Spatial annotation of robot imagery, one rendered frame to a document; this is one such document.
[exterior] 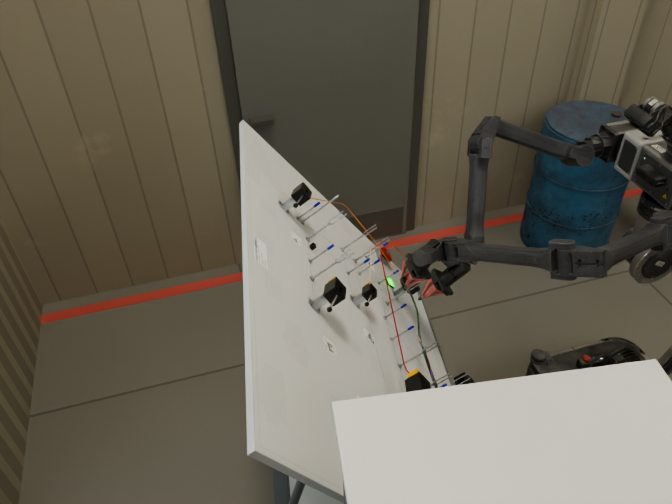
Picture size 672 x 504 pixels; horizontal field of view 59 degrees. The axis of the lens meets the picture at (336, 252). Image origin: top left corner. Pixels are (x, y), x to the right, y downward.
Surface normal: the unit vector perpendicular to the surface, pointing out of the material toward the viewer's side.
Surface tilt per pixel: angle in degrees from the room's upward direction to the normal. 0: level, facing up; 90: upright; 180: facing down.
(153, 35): 90
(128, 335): 0
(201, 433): 0
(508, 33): 90
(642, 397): 0
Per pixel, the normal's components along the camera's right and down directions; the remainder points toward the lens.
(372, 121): 0.28, 0.62
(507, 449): -0.03, -0.76
